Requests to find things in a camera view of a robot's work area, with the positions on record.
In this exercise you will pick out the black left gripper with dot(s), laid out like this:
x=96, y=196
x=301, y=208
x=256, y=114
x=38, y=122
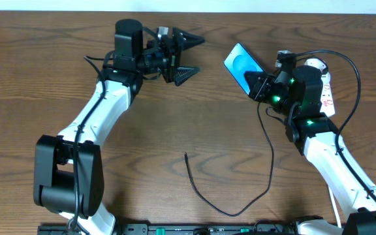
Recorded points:
x=172, y=57

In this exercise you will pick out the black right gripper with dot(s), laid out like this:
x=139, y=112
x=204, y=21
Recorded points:
x=261, y=86

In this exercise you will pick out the blue Galaxy smartphone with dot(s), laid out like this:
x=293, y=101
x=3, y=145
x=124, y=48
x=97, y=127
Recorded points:
x=238, y=62

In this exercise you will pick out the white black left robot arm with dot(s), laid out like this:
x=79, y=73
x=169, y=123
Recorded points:
x=68, y=172

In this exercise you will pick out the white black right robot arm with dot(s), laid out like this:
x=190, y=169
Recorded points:
x=301, y=92

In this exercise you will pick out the white power strip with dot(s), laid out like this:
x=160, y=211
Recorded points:
x=327, y=106

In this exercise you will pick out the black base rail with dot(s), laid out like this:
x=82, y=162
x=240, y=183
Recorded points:
x=187, y=229

